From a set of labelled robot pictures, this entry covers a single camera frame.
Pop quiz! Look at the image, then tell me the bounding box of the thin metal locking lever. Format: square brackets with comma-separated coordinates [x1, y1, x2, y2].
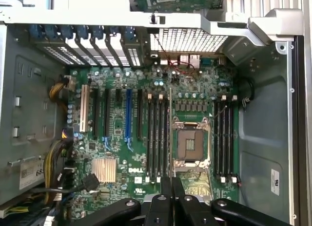
[211, 105, 229, 121]

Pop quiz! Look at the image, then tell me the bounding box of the grey metal PC case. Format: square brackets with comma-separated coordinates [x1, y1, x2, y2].
[0, 0, 312, 226]

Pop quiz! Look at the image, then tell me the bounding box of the metal socket cover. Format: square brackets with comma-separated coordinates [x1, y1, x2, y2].
[174, 162, 214, 202]

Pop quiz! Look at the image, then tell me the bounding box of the black looped wire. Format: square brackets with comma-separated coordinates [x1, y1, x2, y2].
[240, 76, 256, 110]

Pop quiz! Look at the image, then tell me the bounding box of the RAM slot with white latches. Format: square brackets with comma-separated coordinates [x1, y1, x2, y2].
[158, 93, 164, 184]
[220, 94, 227, 184]
[231, 94, 238, 184]
[147, 93, 153, 183]

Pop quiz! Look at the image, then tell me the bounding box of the yellow black power cable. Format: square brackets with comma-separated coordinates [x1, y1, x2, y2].
[48, 75, 78, 113]

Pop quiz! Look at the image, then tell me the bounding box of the green Dell motherboard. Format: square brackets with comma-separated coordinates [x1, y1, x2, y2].
[64, 65, 241, 212]

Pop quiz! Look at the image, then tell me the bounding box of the blue expansion slot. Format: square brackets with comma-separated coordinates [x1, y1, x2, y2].
[125, 89, 133, 139]

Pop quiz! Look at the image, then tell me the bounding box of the silver finned chipset heatsink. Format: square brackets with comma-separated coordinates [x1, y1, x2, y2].
[92, 158, 117, 183]

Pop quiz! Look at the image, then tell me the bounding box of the CPU socket with metal frame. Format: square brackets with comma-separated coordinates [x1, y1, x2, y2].
[172, 116, 212, 169]

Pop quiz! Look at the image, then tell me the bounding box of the black disk data wire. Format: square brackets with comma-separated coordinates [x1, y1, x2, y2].
[29, 174, 100, 195]

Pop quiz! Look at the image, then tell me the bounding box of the thick multicolour power cable bundle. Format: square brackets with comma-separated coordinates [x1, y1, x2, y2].
[43, 128, 75, 205]

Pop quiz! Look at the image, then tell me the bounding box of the long black expansion slot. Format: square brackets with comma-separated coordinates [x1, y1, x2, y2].
[137, 89, 143, 139]
[104, 88, 111, 137]
[93, 87, 100, 137]

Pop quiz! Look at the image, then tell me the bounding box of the blue card retainer clip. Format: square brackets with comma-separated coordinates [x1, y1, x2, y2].
[30, 25, 44, 41]
[45, 25, 59, 41]
[76, 25, 90, 41]
[92, 25, 105, 41]
[60, 25, 74, 41]
[123, 25, 137, 41]

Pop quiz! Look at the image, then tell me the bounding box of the white PCI expansion slot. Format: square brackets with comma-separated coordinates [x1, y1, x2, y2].
[79, 84, 90, 133]

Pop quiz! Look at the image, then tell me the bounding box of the perforated metal slot cover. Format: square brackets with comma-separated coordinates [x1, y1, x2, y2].
[123, 44, 143, 67]
[34, 43, 75, 66]

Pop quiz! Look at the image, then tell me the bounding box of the red black twisted wire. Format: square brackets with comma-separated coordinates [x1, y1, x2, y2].
[153, 33, 196, 76]

